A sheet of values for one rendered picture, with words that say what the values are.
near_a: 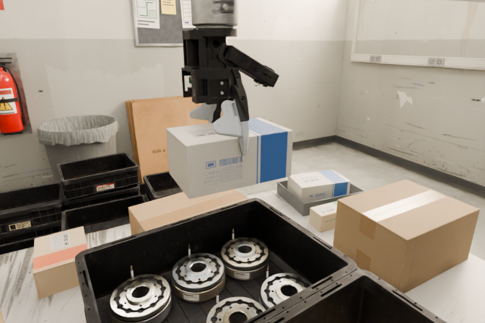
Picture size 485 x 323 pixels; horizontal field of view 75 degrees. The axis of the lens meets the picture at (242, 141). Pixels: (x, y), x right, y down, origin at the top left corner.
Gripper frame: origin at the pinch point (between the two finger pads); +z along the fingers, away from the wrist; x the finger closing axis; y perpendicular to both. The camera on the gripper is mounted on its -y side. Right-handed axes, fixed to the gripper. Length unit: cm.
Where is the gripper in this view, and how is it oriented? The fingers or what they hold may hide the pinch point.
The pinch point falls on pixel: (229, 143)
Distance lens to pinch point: 58.5
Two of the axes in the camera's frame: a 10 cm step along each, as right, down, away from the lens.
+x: 4.6, 2.6, -8.5
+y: -8.9, 1.4, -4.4
